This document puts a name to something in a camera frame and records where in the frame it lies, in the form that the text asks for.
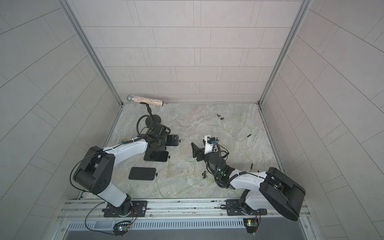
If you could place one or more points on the aluminium front rail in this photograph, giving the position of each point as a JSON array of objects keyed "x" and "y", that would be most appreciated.
[{"x": 153, "y": 209}]

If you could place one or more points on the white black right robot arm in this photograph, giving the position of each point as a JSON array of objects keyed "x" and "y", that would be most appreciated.
[{"x": 281, "y": 192}]

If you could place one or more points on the glitter handheld microphone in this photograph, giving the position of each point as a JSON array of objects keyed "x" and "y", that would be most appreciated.
[{"x": 149, "y": 101}]

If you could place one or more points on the black round microphone stand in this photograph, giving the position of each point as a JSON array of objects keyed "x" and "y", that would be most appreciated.
[{"x": 151, "y": 118}]

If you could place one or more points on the black smartphone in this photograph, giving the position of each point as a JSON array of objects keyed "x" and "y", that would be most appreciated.
[{"x": 172, "y": 141}]

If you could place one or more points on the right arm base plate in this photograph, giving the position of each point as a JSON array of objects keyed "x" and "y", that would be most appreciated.
[{"x": 235, "y": 207}]

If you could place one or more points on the blue-edged smartphone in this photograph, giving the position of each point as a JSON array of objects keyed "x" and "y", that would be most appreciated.
[
  {"x": 156, "y": 156},
  {"x": 142, "y": 174}
]

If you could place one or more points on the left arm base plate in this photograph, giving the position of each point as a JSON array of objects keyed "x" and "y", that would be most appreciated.
[{"x": 127, "y": 209}]

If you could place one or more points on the controller board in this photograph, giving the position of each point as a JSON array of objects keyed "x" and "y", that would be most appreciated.
[
  {"x": 121, "y": 228},
  {"x": 251, "y": 225}
]

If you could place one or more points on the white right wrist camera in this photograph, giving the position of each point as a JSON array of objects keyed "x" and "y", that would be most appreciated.
[{"x": 210, "y": 144}]

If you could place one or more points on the left controller board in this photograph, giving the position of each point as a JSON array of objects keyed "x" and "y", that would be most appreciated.
[{"x": 121, "y": 228}]

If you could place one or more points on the right controller board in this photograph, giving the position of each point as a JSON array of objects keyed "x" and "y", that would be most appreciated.
[{"x": 251, "y": 225}]

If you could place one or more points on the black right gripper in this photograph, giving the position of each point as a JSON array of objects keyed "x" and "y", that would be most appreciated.
[{"x": 199, "y": 151}]

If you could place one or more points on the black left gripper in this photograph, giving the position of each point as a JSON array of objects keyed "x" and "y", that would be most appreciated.
[{"x": 162, "y": 148}]

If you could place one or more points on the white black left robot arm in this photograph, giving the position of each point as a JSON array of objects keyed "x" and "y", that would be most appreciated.
[{"x": 95, "y": 171}]

